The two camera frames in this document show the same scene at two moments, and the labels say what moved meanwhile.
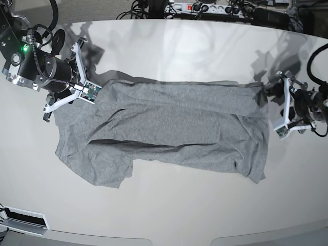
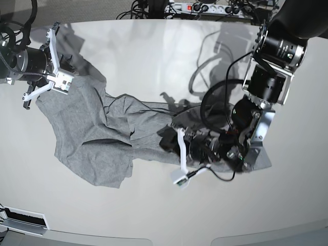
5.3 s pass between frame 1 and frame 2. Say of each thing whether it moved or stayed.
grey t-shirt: moved
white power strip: stayed
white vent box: stayed
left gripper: moved
